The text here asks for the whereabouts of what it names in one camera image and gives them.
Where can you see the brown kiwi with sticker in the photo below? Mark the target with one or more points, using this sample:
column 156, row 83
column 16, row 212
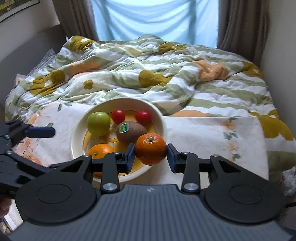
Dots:
column 129, row 131

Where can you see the framed wall picture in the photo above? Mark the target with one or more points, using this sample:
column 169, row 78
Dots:
column 9, row 8

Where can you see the large orange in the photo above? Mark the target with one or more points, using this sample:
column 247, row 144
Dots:
column 150, row 149
column 100, row 150

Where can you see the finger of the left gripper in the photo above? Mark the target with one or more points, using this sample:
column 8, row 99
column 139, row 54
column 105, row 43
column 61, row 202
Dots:
column 39, row 132

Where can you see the grey bed headboard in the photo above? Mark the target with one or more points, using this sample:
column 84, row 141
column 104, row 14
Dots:
column 28, row 55

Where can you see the cream bowl with yellow cartoon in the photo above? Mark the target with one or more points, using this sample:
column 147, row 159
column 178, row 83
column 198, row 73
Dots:
column 115, row 129

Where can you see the right brown curtain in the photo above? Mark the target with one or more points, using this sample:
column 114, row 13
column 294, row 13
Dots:
column 243, row 28

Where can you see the floral striped quilt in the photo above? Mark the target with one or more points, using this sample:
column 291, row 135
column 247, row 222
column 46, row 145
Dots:
column 171, row 76

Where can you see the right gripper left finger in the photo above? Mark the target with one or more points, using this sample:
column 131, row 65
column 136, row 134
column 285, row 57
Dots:
column 113, row 164

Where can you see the green apple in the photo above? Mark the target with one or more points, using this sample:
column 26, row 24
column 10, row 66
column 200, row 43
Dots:
column 98, row 123

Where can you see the left brown curtain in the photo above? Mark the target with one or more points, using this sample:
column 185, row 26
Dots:
column 76, row 18

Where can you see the brown curtain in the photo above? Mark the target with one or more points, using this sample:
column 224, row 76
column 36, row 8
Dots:
column 243, row 28
column 76, row 18

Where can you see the red cherry tomato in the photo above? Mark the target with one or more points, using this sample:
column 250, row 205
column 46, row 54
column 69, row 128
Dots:
column 143, row 118
column 118, row 116

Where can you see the light blue window sheet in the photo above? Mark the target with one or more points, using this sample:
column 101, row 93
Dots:
column 185, row 21

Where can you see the patterned grey pillow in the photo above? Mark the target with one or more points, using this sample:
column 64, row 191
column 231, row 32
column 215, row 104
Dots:
column 46, row 60

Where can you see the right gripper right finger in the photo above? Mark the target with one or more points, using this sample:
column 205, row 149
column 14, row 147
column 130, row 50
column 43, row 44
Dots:
column 186, row 163

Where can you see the person's left hand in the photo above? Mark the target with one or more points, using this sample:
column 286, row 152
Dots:
column 5, row 204

